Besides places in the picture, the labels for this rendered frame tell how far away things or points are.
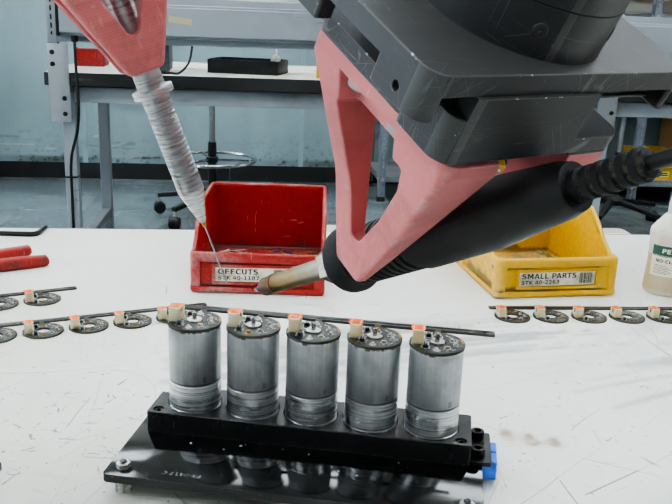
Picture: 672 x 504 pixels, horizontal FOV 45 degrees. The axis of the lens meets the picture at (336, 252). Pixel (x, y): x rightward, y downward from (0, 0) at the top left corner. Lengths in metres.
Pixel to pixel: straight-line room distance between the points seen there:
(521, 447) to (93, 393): 0.23
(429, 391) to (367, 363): 0.03
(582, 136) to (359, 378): 0.17
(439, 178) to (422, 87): 0.03
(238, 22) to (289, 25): 0.15
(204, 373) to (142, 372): 0.11
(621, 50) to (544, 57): 0.04
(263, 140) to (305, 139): 0.24
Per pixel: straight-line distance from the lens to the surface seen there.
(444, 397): 0.37
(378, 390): 0.37
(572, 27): 0.21
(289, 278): 0.33
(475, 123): 0.20
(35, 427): 0.44
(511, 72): 0.20
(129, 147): 4.81
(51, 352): 0.52
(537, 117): 0.22
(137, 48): 0.32
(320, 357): 0.36
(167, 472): 0.37
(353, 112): 0.25
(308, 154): 4.77
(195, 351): 0.38
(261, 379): 0.37
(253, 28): 2.57
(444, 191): 0.21
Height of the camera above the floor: 0.95
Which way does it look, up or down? 16 degrees down
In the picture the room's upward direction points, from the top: 2 degrees clockwise
